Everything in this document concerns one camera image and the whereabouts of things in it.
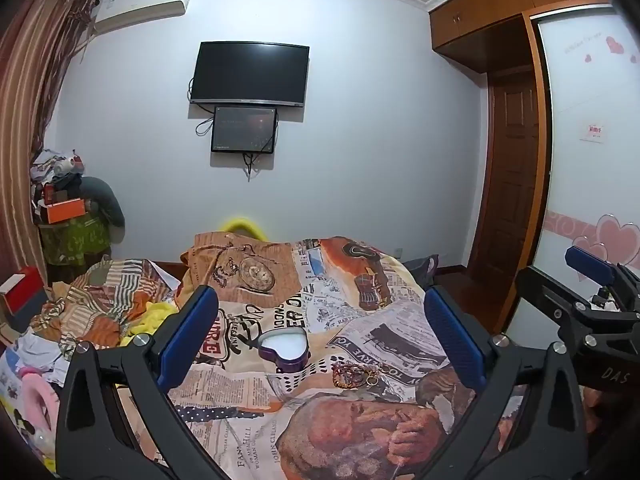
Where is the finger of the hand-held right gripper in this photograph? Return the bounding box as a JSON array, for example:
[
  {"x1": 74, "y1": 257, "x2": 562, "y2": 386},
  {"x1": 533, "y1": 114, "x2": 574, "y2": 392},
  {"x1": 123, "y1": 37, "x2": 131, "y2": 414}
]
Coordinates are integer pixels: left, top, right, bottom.
[
  {"x1": 515, "y1": 266, "x2": 593, "y2": 333},
  {"x1": 565, "y1": 246, "x2": 640, "y2": 306}
]

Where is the red box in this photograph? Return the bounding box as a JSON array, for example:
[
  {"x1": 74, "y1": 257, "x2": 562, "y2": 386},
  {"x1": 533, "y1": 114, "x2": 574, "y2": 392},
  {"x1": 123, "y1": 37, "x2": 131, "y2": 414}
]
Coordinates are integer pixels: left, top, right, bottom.
[{"x1": 0, "y1": 266, "x2": 44, "y2": 332}]

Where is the grey cloth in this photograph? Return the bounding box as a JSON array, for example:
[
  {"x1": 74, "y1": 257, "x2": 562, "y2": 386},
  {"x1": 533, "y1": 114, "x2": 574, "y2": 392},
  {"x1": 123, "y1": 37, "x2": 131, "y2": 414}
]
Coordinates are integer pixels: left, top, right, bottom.
[{"x1": 79, "y1": 176, "x2": 126, "y2": 229}]

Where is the white air conditioner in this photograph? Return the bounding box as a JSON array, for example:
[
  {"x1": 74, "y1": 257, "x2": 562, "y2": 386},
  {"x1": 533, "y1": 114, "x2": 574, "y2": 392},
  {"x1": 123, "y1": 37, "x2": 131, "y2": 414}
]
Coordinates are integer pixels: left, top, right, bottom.
[{"x1": 92, "y1": 0, "x2": 195, "y2": 37}]

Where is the white printed cloth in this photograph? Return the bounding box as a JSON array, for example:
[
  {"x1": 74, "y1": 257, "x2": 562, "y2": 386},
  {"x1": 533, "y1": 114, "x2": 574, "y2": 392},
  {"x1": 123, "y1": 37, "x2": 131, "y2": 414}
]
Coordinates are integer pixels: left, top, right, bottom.
[{"x1": 0, "y1": 331, "x2": 67, "y2": 461}]

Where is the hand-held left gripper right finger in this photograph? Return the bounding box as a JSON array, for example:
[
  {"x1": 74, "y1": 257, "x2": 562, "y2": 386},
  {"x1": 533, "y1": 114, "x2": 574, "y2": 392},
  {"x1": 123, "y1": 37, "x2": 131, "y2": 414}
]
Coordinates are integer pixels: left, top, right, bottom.
[{"x1": 424, "y1": 285, "x2": 589, "y2": 480}]

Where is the red beaded bracelet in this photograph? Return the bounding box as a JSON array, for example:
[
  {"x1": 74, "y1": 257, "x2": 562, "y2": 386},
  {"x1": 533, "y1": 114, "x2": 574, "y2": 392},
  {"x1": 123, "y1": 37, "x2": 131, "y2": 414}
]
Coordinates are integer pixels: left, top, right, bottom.
[{"x1": 331, "y1": 361, "x2": 369, "y2": 389}]

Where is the person's right hand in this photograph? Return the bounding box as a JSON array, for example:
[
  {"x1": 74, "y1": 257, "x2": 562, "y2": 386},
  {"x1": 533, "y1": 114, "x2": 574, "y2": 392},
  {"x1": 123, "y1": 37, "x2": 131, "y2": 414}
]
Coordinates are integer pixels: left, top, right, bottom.
[{"x1": 581, "y1": 386, "x2": 617, "y2": 435}]

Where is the purple heart-shaped tin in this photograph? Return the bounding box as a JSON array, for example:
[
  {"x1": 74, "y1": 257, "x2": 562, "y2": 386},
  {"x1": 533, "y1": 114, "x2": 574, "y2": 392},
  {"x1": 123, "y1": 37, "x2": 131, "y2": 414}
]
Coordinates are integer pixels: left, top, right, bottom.
[{"x1": 257, "y1": 328, "x2": 310, "y2": 367}]

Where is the pile of clothes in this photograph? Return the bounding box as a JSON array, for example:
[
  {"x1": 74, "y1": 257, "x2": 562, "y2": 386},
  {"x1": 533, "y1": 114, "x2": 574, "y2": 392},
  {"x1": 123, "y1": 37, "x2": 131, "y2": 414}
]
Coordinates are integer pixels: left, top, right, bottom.
[{"x1": 29, "y1": 149, "x2": 89, "y2": 202}]

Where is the orange box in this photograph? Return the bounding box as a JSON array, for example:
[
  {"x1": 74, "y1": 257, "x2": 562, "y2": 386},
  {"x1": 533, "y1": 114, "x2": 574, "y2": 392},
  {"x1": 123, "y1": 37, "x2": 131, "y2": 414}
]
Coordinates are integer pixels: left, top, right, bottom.
[{"x1": 39, "y1": 198, "x2": 87, "y2": 225}]

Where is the wooden overhead cabinet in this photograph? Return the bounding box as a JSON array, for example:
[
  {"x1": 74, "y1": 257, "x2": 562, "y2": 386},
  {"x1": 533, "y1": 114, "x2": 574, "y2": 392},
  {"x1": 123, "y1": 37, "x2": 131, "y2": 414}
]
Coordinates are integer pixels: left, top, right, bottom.
[{"x1": 427, "y1": 0, "x2": 622, "y2": 75}]

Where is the yellow hoop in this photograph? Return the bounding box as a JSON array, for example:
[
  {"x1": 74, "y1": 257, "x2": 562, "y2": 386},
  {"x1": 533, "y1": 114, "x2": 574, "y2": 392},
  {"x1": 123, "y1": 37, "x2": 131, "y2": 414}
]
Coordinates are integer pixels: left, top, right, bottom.
[{"x1": 222, "y1": 216, "x2": 269, "y2": 241}]

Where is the dark purple pillow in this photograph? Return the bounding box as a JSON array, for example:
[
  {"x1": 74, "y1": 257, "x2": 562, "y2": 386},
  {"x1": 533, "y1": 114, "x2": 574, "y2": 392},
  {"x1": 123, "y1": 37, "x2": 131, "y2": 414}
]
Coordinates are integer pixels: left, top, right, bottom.
[{"x1": 402, "y1": 255, "x2": 441, "y2": 279}]

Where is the striped brown curtain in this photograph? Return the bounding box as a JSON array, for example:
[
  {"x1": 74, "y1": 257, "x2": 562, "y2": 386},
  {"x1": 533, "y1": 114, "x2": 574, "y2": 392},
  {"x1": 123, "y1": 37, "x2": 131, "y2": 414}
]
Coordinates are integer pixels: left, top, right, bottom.
[{"x1": 0, "y1": 0, "x2": 99, "y2": 283}]

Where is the newspaper printed blanket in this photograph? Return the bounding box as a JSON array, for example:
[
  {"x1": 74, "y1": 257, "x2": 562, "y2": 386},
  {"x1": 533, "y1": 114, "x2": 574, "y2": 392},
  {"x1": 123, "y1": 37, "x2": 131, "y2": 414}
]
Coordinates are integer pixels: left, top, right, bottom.
[{"x1": 115, "y1": 232, "x2": 531, "y2": 480}]

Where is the striped orange cloth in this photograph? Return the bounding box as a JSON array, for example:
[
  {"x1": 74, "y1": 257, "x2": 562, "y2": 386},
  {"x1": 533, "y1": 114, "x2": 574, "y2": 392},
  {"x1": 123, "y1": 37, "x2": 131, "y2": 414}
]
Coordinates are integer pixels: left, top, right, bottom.
[{"x1": 30, "y1": 255, "x2": 187, "y2": 356}]

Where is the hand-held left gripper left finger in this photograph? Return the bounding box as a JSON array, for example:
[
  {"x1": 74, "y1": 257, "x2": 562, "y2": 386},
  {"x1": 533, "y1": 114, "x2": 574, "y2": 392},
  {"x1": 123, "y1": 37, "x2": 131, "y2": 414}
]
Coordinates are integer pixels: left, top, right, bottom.
[{"x1": 55, "y1": 285, "x2": 237, "y2": 480}]

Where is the yellow cloth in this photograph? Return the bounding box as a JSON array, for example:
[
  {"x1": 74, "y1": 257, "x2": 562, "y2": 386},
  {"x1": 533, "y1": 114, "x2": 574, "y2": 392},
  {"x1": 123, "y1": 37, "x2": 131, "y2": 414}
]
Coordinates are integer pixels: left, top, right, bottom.
[{"x1": 119, "y1": 300, "x2": 182, "y2": 350}]

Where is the pink toy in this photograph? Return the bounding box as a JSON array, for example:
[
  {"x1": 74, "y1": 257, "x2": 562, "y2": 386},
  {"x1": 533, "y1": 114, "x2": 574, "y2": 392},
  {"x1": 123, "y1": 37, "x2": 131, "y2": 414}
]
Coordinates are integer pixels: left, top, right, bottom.
[{"x1": 14, "y1": 365, "x2": 64, "y2": 438}]

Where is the small black monitor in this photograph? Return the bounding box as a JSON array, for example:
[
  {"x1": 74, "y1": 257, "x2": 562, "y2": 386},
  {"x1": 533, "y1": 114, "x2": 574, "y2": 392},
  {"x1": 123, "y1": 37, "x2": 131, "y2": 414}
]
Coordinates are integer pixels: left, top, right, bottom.
[{"x1": 210, "y1": 105, "x2": 279, "y2": 155}]

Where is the brown wooden door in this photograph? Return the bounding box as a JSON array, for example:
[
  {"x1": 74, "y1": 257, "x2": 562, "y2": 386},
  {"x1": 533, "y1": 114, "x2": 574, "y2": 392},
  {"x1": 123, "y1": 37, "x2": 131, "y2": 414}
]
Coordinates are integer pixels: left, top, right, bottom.
[{"x1": 486, "y1": 71, "x2": 545, "y2": 272}]

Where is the red label sticker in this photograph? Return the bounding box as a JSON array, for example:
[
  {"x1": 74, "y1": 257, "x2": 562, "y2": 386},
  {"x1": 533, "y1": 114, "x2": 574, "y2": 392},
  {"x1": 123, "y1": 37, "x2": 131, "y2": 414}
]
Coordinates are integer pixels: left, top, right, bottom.
[{"x1": 580, "y1": 122, "x2": 609, "y2": 144}]

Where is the black wall television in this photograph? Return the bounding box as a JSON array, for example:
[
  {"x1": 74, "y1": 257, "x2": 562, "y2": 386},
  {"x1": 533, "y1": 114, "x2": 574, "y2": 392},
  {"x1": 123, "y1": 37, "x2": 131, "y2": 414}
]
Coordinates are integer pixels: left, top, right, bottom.
[{"x1": 188, "y1": 41, "x2": 311, "y2": 109}]

